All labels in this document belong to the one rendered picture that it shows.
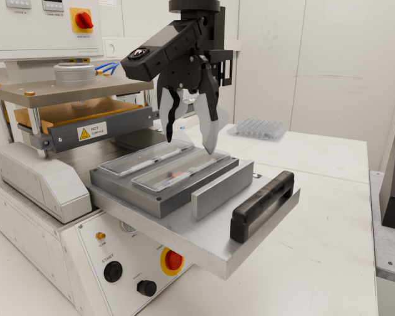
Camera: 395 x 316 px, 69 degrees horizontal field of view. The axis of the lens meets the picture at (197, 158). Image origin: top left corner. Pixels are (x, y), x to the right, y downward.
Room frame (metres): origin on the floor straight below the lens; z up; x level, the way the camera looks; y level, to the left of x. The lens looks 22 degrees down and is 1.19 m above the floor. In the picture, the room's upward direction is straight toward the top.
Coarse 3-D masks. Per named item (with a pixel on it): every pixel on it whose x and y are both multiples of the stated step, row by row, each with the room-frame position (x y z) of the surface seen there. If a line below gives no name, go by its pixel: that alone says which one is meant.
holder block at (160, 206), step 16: (96, 176) 0.42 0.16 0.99; (128, 176) 0.41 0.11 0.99; (208, 176) 0.41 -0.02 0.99; (112, 192) 0.39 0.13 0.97; (128, 192) 0.37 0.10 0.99; (144, 192) 0.35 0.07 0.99; (176, 192) 0.35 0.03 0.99; (144, 208) 0.35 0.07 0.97; (160, 208) 0.33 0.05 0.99; (176, 208) 0.35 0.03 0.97
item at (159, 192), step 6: (222, 150) 0.50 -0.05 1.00; (228, 156) 0.48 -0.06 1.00; (216, 162) 0.45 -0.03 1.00; (204, 168) 0.42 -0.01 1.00; (210, 168) 0.43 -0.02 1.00; (192, 174) 0.40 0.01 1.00; (198, 174) 0.41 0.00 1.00; (180, 180) 0.38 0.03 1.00; (186, 180) 0.39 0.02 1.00; (138, 186) 0.36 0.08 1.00; (144, 186) 0.38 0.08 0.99; (168, 186) 0.36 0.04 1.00; (174, 186) 0.37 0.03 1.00; (150, 192) 0.35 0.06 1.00; (156, 192) 0.34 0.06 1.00; (162, 192) 0.35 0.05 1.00
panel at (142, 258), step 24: (96, 216) 0.41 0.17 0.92; (96, 240) 0.38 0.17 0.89; (120, 240) 0.41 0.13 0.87; (144, 240) 0.44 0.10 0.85; (96, 264) 0.36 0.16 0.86; (120, 264) 0.39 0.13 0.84; (144, 264) 0.41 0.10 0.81; (192, 264) 0.48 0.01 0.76; (120, 288) 0.37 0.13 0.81; (120, 312) 0.35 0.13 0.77
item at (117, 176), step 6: (192, 144) 0.53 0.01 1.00; (180, 150) 0.50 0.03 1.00; (186, 150) 0.51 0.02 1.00; (168, 156) 0.48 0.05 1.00; (174, 156) 0.49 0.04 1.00; (150, 162) 0.44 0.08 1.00; (156, 162) 0.45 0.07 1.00; (102, 168) 0.44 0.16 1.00; (138, 168) 0.42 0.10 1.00; (144, 168) 0.43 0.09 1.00; (108, 174) 0.41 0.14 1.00; (114, 174) 0.40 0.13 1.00; (120, 174) 0.40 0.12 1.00; (126, 174) 0.40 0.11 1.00
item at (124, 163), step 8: (160, 144) 0.53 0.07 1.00; (168, 144) 0.53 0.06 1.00; (176, 144) 0.53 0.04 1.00; (184, 144) 0.53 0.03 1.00; (136, 152) 0.49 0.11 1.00; (144, 152) 0.49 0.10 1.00; (152, 152) 0.49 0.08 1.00; (160, 152) 0.49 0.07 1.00; (168, 152) 0.49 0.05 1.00; (120, 160) 0.45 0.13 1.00; (128, 160) 0.45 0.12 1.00; (136, 160) 0.45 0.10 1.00; (144, 160) 0.45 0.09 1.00; (152, 160) 0.45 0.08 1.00; (104, 168) 0.42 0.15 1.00; (112, 168) 0.42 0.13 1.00; (120, 168) 0.42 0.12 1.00; (128, 168) 0.42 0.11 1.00
